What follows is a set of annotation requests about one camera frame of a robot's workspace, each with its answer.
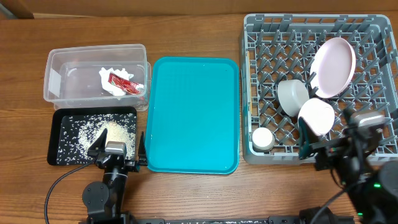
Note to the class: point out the wooden chopstick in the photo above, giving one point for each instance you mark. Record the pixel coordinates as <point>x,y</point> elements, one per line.
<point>248,81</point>

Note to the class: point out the white cup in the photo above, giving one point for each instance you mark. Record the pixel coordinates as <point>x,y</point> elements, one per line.
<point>263,140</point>

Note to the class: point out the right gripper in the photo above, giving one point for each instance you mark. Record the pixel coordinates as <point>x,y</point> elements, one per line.
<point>328,148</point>

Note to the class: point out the large white plate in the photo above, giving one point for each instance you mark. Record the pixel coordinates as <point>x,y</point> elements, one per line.
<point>334,65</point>

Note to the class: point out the clear plastic bin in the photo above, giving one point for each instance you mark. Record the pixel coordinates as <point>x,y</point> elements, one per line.
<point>73,76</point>

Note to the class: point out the teal serving tray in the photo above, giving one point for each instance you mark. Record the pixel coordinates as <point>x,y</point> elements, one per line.
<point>193,116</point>

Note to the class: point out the cardboard back panel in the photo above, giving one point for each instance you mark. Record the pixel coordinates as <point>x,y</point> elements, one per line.
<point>112,8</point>

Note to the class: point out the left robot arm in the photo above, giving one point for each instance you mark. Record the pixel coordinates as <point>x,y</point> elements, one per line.
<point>103,199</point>

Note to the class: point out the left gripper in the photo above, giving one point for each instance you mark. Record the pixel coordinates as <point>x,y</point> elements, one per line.
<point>100,144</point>

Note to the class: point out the black plastic tray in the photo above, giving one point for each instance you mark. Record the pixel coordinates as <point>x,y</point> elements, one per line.
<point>74,130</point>

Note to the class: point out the grey dishwasher rack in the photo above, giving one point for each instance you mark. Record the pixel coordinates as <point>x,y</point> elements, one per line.
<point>282,47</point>

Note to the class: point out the red sauce packet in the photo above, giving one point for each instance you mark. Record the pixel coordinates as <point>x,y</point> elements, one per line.
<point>131,88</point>

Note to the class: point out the small pink bowl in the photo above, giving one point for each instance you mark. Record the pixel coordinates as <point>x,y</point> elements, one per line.
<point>318,115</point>

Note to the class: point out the white napkin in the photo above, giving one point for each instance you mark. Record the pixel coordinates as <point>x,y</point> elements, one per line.
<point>106,85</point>

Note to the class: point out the grey bowl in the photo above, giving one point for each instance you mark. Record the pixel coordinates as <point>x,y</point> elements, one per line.
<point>292,95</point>

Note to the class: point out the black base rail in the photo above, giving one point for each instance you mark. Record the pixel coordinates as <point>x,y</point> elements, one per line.
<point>268,220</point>

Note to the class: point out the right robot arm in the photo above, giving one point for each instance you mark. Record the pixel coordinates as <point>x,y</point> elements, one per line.
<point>372,192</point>

